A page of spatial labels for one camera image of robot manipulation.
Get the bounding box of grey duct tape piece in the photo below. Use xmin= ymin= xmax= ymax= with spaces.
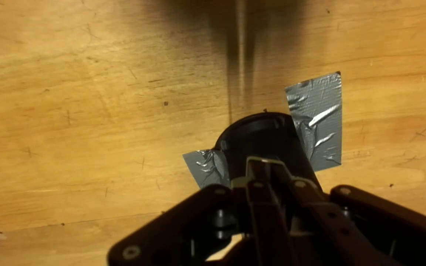
xmin=284 ymin=71 xmax=345 ymax=173

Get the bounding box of grey square base plate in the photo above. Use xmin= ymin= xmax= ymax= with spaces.
xmin=182 ymin=146 xmax=233 ymax=191

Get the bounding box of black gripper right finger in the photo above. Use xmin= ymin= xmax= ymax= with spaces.
xmin=271 ymin=161 xmax=426 ymax=266

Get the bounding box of dark upside-down cup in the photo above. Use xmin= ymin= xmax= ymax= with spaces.
xmin=215 ymin=111 xmax=324 ymax=192

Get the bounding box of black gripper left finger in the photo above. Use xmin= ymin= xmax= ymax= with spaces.
xmin=107 ymin=155 xmax=293 ymax=266

